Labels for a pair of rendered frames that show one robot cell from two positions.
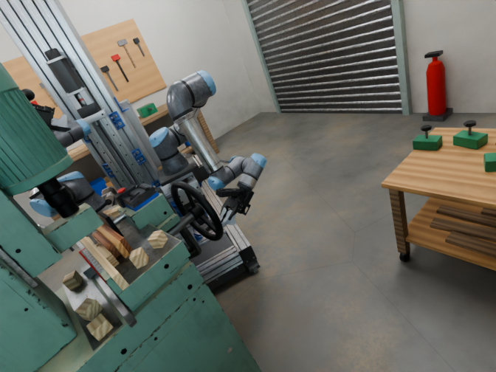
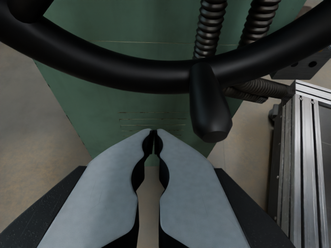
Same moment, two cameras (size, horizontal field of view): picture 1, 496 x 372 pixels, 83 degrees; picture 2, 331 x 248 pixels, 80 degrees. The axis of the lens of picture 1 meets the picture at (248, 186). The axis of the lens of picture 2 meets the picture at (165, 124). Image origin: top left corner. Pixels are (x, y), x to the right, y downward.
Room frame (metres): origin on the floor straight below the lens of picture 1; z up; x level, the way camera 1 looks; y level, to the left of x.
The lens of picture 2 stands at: (1.05, 0.12, 0.80)
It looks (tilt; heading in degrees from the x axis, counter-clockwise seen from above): 57 degrees down; 115
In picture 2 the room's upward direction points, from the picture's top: 8 degrees clockwise
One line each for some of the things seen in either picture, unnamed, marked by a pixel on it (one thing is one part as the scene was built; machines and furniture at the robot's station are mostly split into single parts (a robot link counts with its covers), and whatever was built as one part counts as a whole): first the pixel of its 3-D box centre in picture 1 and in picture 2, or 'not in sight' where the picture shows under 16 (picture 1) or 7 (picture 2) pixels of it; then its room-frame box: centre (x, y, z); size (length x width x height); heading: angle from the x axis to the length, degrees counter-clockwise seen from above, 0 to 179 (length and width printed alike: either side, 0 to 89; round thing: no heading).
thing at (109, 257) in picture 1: (88, 236); not in sight; (0.94, 0.61, 0.92); 0.56 x 0.02 x 0.04; 34
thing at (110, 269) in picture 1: (90, 247); not in sight; (0.84, 0.56, 0.92); 0.60 x 0.02 x 0.05; 34
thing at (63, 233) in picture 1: (74, 228); not in sight; (0.79, 0.53, 1.03); 0.14 x 0.07 x 0.09; 124
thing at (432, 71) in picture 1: (436, 86); not in sight; (2.36, -1.93, 0.30); 0.19 x 0.18 x 0.60; 116
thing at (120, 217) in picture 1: (118, 219); not in sight; (0.91, 0.46, 0.95); 0.09 x 0.07 x 0.09; 34
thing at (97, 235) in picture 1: (105, 243); not in sight; (0.82, 0.50, 0.92); 0.16 x 0.02 x 0.05; 34
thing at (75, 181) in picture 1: (73, 185); not in sight; (1.46, 0.83, 0.98); 0.13 x 0.12 x 0.14; 149
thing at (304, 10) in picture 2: not in sight; (292, 43); (1.10, 0.54, 0.58); 0.12 x 0.08 x 0.08; 124
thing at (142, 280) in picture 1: (132, 235); not in sight; (0.91, 0.46, 0.87); 0.61 x 0.30 x 0.06; 34
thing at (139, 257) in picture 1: (139, 257); not in sight; (0.67, 0.36, 0.92); 0.03 x 0.03 x 0.04; 1
